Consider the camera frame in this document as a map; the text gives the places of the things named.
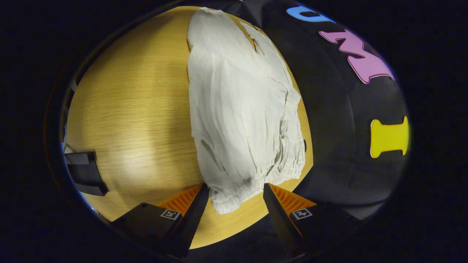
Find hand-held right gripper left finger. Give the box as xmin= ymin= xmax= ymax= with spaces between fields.
xmin=110 ymin=184 xmax=210 ymax=258

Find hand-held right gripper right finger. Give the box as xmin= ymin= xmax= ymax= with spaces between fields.
xmin=263 ymin=183 xmax=366 ymax=256

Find white jeans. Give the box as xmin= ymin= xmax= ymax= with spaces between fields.
xmin=186 ymin=7 xmax=306 ymax=215

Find dark angular object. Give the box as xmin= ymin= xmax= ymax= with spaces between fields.
xmin=63 ymin=151 xmax=109 ymax=197

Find black backdrop cloth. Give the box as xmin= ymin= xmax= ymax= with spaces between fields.
xmin=219 ymin=0 xmax=412 ymax=223

